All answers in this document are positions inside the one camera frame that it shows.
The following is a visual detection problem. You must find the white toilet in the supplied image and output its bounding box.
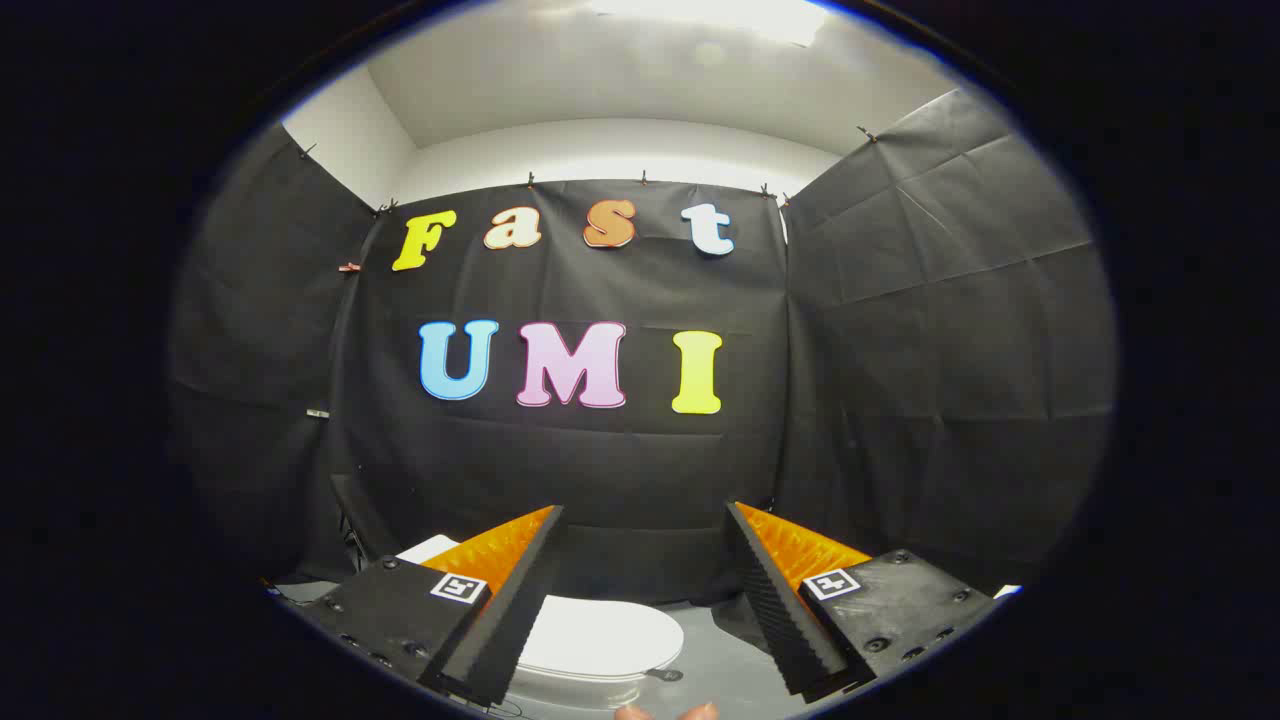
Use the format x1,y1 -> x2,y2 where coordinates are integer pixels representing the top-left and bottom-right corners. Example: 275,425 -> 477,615
395,534 -> 691,713

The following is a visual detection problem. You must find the white toilet lid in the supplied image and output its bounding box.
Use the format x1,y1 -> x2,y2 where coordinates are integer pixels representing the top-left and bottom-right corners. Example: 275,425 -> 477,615
515,596 -> 687,683

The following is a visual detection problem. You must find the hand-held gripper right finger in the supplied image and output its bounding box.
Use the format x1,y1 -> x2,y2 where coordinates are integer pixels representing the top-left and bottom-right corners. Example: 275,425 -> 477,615
725,500 -> 1001,704

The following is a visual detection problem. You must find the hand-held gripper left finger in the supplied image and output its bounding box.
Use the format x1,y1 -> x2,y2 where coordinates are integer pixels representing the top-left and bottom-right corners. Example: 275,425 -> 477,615
290,505 -> 566,708

